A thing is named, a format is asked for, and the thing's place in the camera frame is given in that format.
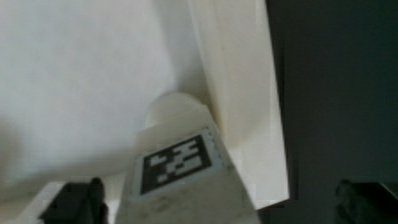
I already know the white square table top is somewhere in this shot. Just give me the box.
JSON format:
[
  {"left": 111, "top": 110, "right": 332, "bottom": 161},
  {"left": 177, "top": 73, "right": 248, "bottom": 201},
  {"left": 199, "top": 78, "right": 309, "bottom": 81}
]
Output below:
[{"left": 0, "top": 0, "right": 289, "bottom": 224}]

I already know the white table leg with tag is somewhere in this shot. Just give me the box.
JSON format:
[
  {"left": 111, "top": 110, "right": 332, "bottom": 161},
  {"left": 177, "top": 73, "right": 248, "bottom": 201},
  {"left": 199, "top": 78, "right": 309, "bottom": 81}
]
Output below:
[{"left": 115, "top": 93, "right": 261, "bottom": 224}]

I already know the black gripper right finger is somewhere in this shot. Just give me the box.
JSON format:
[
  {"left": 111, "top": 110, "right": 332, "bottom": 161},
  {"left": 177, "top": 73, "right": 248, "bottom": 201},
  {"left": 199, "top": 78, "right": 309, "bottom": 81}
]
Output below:
[{"left": 334, "top": 180, "right": 398, "bottom": 224}]

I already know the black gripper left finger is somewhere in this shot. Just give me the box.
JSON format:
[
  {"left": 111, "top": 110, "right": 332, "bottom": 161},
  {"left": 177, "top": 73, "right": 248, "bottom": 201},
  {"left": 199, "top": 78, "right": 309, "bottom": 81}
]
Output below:
[{"left": 39, "top": 178, "right": 108, "bottom": 224}]

